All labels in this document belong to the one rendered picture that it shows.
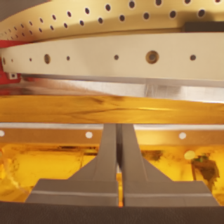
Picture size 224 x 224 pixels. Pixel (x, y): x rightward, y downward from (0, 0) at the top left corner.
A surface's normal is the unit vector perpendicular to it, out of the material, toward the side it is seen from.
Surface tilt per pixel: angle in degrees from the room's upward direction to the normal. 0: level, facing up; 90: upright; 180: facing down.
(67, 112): 90
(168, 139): 90
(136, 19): 62
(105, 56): 90
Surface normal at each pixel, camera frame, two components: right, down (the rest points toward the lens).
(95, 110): -0.03, 0.30
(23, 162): -0.06, -0.36
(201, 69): -0.28, 0.29
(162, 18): -0.28, 0.70
